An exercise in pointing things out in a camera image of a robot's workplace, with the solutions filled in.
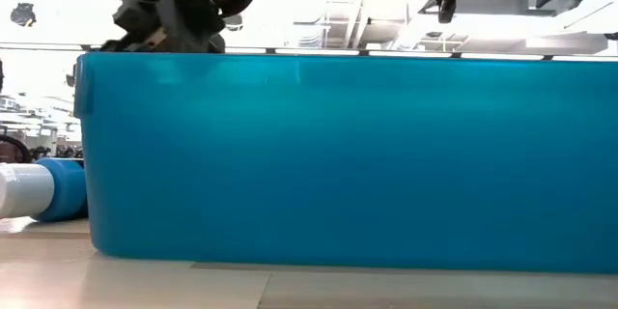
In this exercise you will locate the teal blue plastic tray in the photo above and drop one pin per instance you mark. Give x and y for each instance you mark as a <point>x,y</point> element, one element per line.
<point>338,154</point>

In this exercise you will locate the ceiling light rail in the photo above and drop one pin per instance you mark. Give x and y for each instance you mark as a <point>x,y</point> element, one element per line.
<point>270,50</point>

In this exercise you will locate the dark round wheel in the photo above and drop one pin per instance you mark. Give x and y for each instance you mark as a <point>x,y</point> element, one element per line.
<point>21,147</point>

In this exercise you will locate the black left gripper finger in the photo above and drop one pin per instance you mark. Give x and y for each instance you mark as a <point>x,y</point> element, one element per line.
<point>193,24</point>
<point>130,46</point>

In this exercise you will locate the blue paint bottle white cap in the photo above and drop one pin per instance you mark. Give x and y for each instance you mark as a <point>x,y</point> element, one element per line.
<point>63,188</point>

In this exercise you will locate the black dome ceiling lamp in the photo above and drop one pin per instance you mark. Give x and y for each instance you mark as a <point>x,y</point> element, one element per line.
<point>22,14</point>
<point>234,23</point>

